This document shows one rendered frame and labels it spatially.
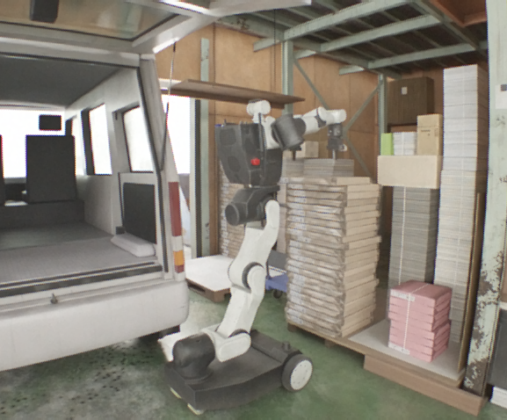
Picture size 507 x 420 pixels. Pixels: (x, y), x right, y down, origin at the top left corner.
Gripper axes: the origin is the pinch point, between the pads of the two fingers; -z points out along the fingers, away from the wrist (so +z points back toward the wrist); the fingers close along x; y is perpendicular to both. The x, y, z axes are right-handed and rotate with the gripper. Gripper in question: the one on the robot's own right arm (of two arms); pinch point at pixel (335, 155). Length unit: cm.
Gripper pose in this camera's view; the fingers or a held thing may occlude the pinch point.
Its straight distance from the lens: 217.9
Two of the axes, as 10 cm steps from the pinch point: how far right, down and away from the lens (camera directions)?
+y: -7.7, 0.7, -6.3
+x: -6.3, -0.9, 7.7
